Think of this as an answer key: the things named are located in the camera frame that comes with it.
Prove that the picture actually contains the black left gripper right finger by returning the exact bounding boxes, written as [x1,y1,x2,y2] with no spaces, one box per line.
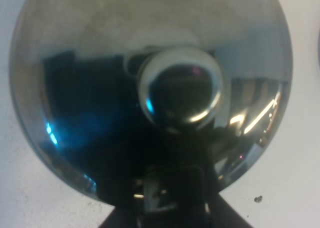
[199,187,252,228]

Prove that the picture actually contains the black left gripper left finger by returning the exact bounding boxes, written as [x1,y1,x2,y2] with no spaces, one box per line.
[99,200,150,228]

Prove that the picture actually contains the stainless steel teapot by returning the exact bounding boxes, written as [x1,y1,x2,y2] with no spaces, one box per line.
[9,0,293,214]

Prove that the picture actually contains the far stainless steel saucer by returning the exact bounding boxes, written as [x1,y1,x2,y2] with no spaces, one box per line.
[310,25,320,71]

